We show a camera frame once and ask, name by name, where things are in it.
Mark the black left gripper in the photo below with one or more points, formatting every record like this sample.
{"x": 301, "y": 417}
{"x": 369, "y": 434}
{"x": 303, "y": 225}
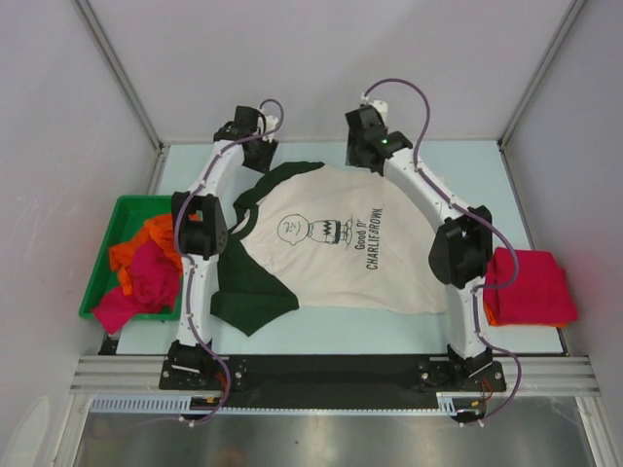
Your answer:
{"x": 265, "y": 162}

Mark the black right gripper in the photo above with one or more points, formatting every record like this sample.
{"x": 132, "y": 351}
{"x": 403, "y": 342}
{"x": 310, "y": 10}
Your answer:
{"x": 353, "y": 155}

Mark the white and green t-shirt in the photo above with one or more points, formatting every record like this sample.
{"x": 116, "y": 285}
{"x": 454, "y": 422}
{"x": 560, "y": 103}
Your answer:
{"x": 309, "y": 234}

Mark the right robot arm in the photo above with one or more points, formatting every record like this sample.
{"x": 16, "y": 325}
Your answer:
{"x": 463, "y": 242}

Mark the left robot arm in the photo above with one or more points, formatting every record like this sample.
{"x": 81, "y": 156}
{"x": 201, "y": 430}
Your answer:
{"x": 200, "y": 229}

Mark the orange t-shirt in bin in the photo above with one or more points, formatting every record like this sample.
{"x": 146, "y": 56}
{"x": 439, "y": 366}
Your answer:
{"x": 158, "y": 229}

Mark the green plastic bin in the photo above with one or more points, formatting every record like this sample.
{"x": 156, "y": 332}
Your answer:
{"x": 128, "y": 217}

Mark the pink t-shirt in bin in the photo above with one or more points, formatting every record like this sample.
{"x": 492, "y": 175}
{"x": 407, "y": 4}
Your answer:
{"x": 149, "y": 282}

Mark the folded orange t-shirt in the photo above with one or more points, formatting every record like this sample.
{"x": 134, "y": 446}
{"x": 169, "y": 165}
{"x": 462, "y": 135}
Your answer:
{"x": 493, "y": 321}

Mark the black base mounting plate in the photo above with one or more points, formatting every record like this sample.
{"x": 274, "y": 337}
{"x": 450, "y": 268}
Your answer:
{"x": 362, "y": 379}

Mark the folded pink t-shirt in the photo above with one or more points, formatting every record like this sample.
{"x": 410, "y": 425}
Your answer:
{"x": 533, "y": 291}

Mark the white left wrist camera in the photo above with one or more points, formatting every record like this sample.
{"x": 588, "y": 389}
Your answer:
{"x": 267, "y": 126}

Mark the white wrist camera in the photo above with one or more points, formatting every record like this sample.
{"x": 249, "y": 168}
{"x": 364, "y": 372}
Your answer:
{"x": 379, "y": 105}
{"x": 267, "y": 126}

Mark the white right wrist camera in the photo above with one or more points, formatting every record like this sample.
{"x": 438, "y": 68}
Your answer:
{"x": 379, "y": 105}

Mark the left aluminium corner post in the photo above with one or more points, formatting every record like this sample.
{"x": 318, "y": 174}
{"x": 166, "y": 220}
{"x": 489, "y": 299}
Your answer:
{"x": 104, "y": 46}

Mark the aluminium corner post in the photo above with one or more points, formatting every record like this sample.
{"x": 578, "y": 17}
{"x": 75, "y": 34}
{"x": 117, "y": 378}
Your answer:
{"x": 104, "y": 46}
{"x": 552, "y": 50}

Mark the right aluminium corner post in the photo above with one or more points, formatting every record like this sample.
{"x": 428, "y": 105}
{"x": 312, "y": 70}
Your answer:
{"x": 552, "y": 50}

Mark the slotted cable duct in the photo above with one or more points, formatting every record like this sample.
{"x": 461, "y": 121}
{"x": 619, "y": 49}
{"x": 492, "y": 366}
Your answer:
{"x": 195, "y": 407}

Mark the aluminium frame rail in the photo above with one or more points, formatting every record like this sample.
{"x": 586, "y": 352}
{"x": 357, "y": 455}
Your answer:
{"x": 541, "y": 376}

